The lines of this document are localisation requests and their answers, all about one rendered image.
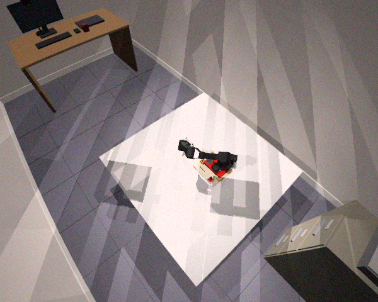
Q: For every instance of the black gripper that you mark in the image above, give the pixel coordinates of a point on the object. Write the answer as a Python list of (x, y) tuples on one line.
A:
[(216, 167)]

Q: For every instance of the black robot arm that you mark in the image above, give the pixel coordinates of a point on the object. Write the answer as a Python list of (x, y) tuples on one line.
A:
[(226, 158)]

